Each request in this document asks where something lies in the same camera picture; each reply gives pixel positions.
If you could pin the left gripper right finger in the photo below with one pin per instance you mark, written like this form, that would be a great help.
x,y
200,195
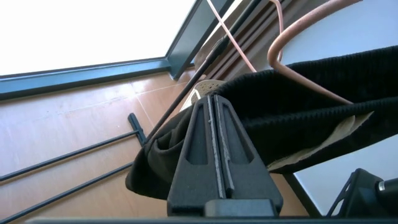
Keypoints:
x,y
248,174

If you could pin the black clothes rack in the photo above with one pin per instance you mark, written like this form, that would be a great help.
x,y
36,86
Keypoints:
x,y
218,48

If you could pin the pink clothes hanger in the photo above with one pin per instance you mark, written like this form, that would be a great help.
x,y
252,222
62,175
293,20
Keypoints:
x,y
231,35
273,53

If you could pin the beige curtain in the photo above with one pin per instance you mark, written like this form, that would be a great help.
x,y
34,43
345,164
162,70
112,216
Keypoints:
x,y
248,37

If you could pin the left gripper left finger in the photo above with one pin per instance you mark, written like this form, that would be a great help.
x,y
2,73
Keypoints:
x,y
192,174

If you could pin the window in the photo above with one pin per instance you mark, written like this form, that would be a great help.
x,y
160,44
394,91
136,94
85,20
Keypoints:
x,y
93,76

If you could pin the white laundry basket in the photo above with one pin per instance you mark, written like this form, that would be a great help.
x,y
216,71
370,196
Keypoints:
x,y
205,87

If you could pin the black pants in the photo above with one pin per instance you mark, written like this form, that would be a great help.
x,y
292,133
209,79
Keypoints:
x,y
311,124

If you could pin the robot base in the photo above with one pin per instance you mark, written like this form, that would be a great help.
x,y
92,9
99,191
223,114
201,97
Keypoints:
x,y
360,199

